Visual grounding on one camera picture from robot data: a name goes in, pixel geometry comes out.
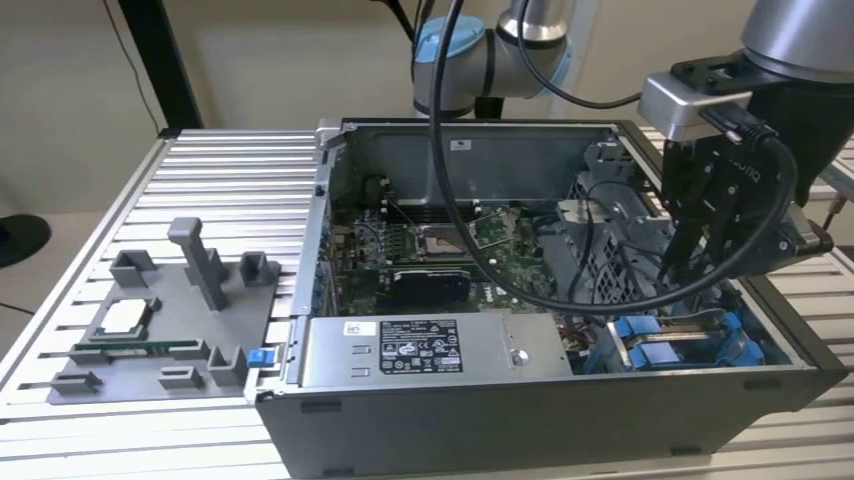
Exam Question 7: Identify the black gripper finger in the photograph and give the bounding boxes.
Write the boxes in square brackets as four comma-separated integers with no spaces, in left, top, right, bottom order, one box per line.
[700,183,753,262]
[662,139,704,274]

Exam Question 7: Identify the grey metal disk cage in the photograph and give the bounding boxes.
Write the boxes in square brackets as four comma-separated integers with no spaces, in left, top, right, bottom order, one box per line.
[540,169,743,321]

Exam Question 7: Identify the green motherboard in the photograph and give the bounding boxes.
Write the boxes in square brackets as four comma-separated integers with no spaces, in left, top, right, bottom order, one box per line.
[330,199,569,319]

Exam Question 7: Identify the metal socket cover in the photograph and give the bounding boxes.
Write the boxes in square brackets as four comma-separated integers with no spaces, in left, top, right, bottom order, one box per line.
[469,208,524,252]

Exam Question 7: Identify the CPU socket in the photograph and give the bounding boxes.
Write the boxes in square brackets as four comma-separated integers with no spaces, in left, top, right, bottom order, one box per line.
[414,224,484,257]

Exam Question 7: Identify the socket locking lever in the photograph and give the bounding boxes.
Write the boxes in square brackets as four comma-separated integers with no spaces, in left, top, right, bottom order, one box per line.
[393,201,430,233]

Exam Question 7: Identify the black graphics card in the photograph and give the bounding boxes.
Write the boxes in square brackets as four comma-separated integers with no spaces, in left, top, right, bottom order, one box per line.
[390,267,473,306]

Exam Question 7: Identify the dark grey PC case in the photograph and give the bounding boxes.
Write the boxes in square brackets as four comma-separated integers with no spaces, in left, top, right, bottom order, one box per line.
[257,118,849,476]

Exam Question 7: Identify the silver power supply unit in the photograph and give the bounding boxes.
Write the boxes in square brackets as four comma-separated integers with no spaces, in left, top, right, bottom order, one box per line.
[297,313,576,389]

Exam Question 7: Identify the grey parts rack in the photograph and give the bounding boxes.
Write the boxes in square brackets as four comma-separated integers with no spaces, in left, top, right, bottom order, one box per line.
[46,217,282,406]

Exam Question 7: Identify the green RAM stick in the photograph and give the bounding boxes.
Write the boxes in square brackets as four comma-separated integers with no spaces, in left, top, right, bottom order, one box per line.
[74,341,202,357]

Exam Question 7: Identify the silver CPU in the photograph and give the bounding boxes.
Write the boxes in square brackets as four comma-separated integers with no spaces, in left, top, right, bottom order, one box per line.
[99,302,150,335]

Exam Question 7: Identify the black round floor base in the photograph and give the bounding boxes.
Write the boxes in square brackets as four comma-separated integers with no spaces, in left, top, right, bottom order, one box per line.
[0,213,54,268]

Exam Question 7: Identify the aluminium profile rail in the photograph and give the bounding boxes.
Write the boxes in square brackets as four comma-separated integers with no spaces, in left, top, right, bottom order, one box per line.
[817,157,854,201]

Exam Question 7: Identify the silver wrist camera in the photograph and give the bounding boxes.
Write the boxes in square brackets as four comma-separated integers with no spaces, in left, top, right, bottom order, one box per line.
[638,69,760,142]

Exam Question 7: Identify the thin black case cable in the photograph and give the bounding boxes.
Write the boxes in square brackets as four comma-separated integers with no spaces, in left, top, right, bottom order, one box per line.
[570,180,660,321]

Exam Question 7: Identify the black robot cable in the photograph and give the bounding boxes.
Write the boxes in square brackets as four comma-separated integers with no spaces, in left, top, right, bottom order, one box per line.
[426,0,803,316]
[512,0,644,109]

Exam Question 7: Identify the white wall cable duct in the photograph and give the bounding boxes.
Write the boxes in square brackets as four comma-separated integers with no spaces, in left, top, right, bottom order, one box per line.
[560,39,590,119]

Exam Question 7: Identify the coloured power supply wires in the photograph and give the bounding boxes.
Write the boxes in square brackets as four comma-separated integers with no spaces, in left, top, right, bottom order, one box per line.
[558,322,602,359]

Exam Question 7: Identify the black wall cables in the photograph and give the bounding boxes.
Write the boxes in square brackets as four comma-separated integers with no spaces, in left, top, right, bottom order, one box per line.
[373,0,429,46]

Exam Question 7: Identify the black upright post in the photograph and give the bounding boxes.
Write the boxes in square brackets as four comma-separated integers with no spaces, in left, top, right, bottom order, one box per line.
[119,0,206,130]

